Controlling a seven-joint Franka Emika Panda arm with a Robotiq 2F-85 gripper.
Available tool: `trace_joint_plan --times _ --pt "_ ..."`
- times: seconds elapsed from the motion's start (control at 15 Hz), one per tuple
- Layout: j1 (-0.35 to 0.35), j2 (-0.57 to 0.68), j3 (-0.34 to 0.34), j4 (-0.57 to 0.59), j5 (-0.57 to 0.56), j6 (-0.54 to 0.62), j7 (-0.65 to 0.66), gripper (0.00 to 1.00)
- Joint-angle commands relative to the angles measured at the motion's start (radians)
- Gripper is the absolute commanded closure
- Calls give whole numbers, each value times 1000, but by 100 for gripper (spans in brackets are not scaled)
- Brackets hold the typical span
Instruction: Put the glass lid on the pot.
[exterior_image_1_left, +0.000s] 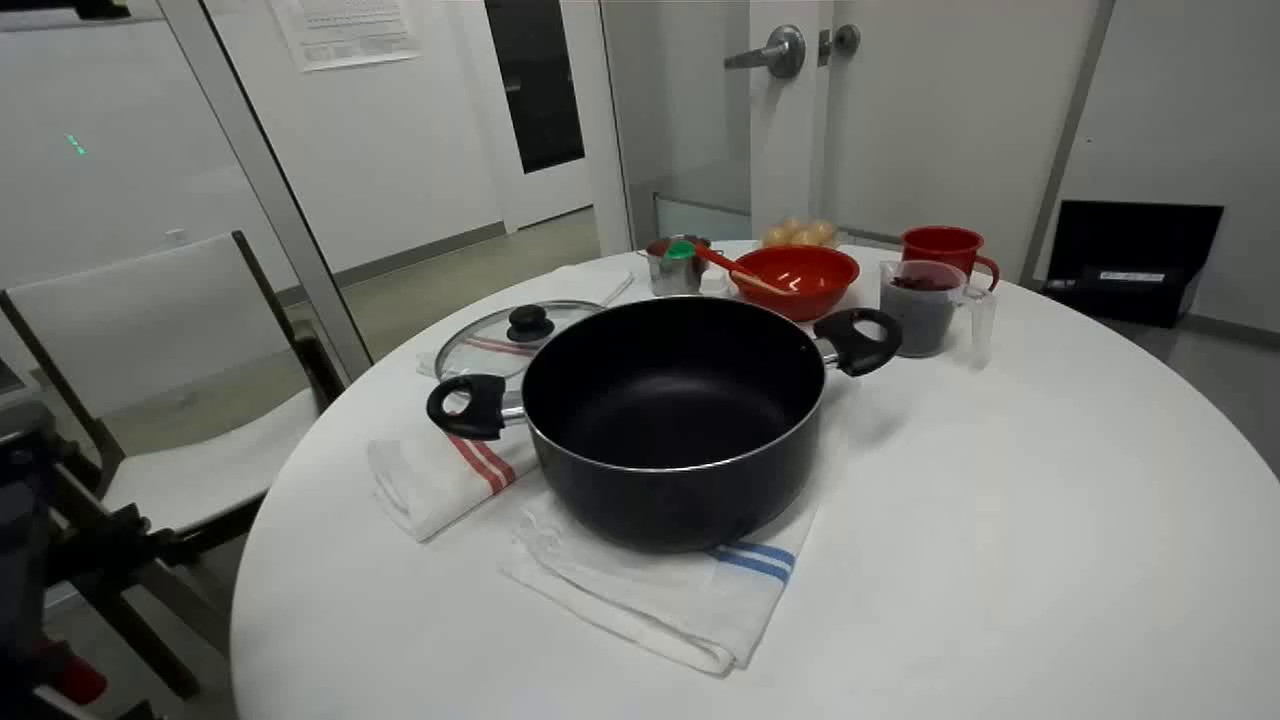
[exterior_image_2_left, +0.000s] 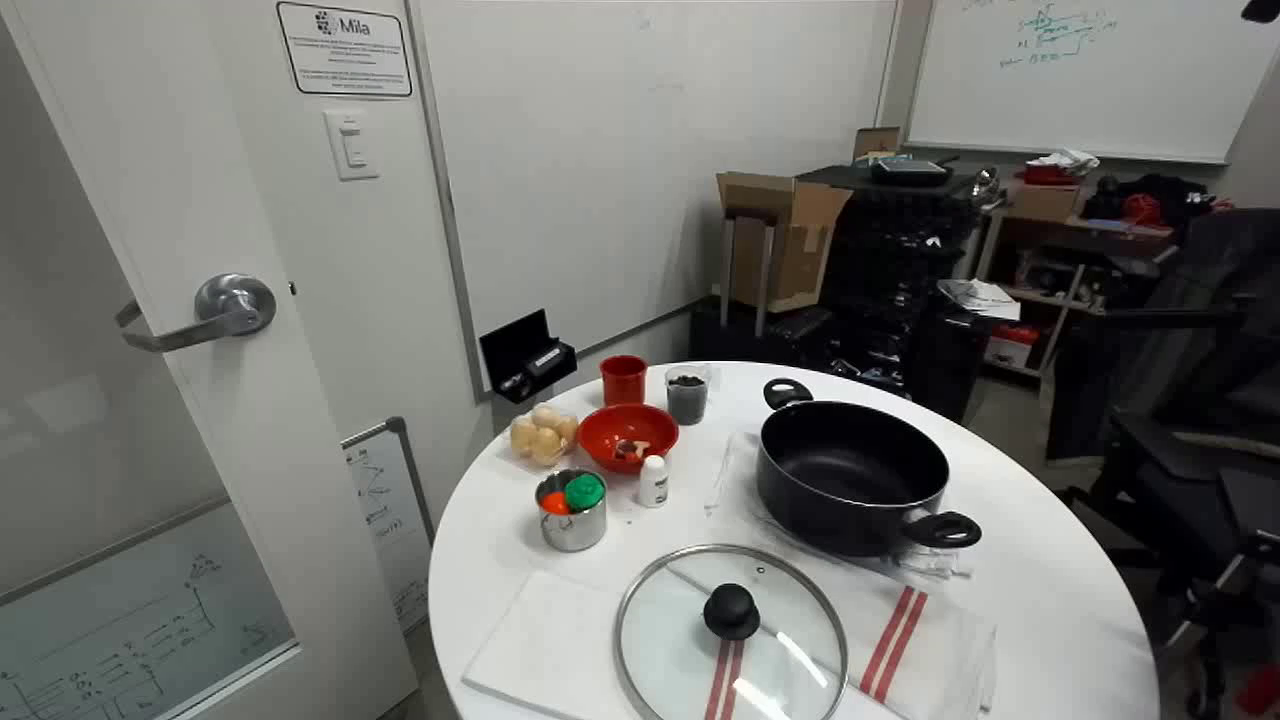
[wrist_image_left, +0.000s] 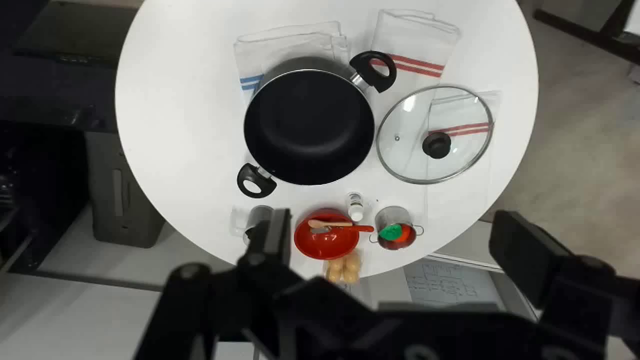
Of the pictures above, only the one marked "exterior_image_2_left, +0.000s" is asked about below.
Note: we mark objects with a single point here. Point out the glass lid with black knob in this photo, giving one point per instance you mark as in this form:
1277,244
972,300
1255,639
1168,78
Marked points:
728,614

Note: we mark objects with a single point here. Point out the black cooking pot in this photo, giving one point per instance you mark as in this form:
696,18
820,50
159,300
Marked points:
846,475

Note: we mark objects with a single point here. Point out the white door with frosted glass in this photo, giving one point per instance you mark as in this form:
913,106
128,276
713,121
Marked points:
203,174

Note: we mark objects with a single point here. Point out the red cup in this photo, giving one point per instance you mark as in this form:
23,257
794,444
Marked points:
620,382

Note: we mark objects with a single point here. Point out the grey cup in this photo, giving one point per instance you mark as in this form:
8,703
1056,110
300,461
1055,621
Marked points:
685,403

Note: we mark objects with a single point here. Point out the red bowl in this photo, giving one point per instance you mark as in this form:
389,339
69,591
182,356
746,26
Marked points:
625,438

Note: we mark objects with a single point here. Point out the black marker holder box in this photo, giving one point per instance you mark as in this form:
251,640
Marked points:
521,356

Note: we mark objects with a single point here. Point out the small white bottle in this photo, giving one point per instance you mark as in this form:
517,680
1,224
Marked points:
655,482

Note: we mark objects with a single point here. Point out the green round toy piece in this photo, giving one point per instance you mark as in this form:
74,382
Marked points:
585,495

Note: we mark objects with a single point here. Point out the orange toy piece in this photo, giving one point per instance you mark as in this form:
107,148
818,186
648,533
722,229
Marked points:
554,500

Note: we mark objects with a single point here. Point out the steel cup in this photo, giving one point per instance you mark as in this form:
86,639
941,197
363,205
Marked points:
575,531

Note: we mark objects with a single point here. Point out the large cardboard box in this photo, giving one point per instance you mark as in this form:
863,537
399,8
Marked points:
785,232

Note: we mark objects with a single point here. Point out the black equipment cart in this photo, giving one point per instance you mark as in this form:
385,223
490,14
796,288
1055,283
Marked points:
892,266

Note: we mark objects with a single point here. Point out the small leaning whiteboard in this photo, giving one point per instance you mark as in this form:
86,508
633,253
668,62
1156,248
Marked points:
385,500

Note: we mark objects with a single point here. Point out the white towel with red stripes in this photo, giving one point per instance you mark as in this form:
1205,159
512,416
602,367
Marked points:
554,645
923,640

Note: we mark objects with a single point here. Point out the small cardboard box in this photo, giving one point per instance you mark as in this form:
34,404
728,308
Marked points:
878,141

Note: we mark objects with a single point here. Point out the red and white container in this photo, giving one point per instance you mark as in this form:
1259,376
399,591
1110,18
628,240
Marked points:
1015,350

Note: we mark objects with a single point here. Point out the wooden shelf with clutter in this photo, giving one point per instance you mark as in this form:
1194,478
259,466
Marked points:
1066,253

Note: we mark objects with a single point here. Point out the black office chair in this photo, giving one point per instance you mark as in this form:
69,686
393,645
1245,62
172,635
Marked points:
1175,403

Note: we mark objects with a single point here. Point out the whiteboard with green writing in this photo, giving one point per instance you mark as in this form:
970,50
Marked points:
1122,80

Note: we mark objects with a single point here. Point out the large wall whiteboard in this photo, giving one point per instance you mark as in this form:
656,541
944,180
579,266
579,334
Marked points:
643,163

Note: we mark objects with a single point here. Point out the white light switch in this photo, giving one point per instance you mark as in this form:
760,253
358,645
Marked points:
348,146

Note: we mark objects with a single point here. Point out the white printed wall sign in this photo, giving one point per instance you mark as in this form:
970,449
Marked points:
345,50

